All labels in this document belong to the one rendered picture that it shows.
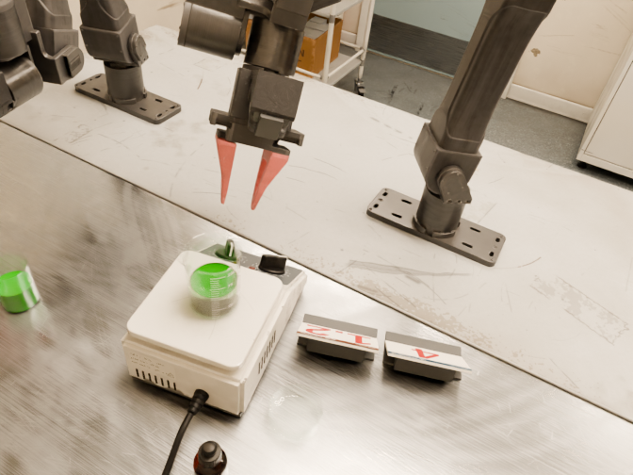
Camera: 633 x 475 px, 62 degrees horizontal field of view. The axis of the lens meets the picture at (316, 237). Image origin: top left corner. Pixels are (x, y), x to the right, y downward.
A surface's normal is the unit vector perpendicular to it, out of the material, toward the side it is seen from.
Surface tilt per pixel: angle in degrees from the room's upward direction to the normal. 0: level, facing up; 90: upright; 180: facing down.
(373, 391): 0
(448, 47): 90
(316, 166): 0
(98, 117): 0
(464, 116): 82
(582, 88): 90
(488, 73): 90
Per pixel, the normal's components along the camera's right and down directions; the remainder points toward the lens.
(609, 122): -0.48, 0.56
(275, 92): 0.21, 0.29
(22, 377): 0.10, -0.73
